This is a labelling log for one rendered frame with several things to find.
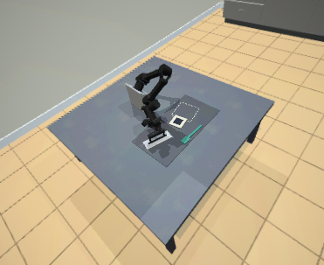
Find teal flat trowel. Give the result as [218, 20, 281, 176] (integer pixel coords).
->
[181, 125, 202, 144]

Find beige square tile with black centre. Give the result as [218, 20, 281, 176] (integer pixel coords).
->
[169, 115, 187, 129]

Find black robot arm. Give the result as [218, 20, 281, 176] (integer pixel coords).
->
[133, 64, 172, 127]

